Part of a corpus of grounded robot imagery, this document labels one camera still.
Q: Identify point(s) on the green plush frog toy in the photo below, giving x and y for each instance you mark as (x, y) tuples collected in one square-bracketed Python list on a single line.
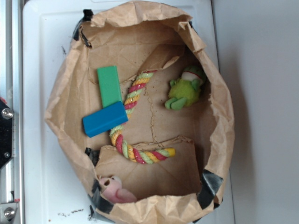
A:
[(185, 91)]

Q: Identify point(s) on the pink plush animal toy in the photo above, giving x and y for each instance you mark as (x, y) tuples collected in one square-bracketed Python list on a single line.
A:
[(114, 191)]

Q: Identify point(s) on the blue rectangular block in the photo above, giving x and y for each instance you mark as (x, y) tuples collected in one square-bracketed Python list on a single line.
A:
[(104, 119)]

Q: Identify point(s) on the green rectangular block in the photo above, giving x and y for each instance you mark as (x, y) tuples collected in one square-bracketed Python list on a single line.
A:
[(109, 85)]

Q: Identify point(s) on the white plastic tray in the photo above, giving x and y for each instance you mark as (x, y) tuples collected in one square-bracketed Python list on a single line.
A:
[(53, 193)]

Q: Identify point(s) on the multicoloured twisted rope toy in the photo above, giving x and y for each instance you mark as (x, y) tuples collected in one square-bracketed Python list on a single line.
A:
[(116, 137)]

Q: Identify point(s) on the black metal bracket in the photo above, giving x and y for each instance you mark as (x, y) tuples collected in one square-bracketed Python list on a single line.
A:
[(6, 133)]

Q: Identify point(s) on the aluminium frame rail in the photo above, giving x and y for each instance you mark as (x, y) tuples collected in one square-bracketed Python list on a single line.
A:
[(12, 208)]

